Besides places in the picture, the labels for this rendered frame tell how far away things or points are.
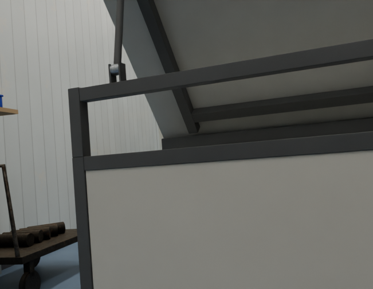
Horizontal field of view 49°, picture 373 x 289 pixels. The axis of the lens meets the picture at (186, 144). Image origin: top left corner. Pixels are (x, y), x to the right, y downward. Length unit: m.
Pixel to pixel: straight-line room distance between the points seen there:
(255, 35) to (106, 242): 0.80
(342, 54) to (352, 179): 0.27
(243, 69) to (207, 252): 0.46
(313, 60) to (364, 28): 0.44
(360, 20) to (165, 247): 0.87
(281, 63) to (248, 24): 0.43
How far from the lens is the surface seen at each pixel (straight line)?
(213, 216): 1.04
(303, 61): 0.99
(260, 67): 1.01
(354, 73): 1.47
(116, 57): 1.19
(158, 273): 1.13
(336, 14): 1.38
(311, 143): 0.97
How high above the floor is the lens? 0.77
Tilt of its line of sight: 2 degrees up
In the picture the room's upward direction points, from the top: 4 degrees counter-clockwise
